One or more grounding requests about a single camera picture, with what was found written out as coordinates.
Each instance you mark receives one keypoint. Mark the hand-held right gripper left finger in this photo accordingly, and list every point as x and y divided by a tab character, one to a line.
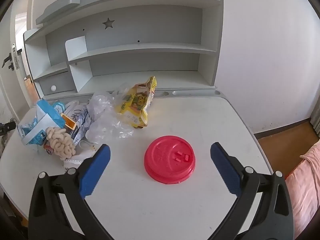
96	170

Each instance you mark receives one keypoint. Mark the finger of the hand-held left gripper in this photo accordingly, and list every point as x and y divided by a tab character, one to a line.
8	127

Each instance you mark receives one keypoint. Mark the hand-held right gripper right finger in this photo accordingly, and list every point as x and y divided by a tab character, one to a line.
225	167

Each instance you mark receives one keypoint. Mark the white face mask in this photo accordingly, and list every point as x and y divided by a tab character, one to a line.
77	160

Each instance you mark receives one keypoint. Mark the white packet with blue print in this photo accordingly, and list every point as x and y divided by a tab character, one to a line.
33	132

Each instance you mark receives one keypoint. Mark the blue white snack packet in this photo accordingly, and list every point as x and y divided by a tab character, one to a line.
50	112

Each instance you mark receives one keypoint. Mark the beige curly puffed snack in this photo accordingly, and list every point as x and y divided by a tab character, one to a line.
61	142

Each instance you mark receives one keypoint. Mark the small pink red box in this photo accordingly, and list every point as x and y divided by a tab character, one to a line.
48	150

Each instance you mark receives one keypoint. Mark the silver wrapper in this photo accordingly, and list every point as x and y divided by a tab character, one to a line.
81	125

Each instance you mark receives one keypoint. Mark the clear plastic bag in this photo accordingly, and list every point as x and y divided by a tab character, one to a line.
105	122

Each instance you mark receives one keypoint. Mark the white bag with turquoise trim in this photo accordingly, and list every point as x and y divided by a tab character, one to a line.
58	106

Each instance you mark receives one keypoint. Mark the red plastic cup lid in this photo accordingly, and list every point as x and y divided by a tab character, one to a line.
165	160

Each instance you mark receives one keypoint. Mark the long white printed wrapper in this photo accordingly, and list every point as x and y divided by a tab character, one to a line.
75	112

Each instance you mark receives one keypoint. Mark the yellow snack bag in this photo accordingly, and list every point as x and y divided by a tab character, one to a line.
135	102

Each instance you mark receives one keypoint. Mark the white door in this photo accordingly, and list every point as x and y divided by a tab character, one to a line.
7	87

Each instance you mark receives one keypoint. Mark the white drawer knob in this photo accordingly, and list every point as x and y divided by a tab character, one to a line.
53	88

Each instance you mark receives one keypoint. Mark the grey drawer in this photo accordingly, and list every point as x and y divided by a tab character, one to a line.
65	83

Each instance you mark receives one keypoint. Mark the pink cushion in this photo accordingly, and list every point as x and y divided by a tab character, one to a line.
305	185

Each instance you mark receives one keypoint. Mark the grey curtain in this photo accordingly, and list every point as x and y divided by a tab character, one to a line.
316	120

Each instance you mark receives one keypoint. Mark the grey desk hutch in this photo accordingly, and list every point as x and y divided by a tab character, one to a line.
150	30

